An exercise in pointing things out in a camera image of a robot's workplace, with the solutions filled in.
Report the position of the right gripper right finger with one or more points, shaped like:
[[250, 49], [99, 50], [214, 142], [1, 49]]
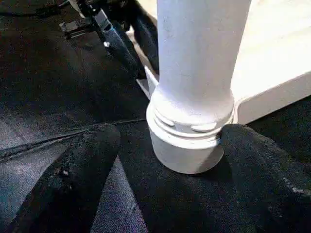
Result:
[[264, 179]]

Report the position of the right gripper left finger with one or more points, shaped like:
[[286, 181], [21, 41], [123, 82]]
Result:
[[68, 184]]

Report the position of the white plastic table top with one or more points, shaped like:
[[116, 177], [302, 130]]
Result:
[[272, 60]]

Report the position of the white plastic table leg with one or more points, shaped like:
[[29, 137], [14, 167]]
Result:
[[199, 60]]

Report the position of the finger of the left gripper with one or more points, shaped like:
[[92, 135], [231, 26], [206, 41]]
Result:
[[121, 51], [147, 41]]

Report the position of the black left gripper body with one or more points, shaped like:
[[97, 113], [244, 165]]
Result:
[[90, 17]]

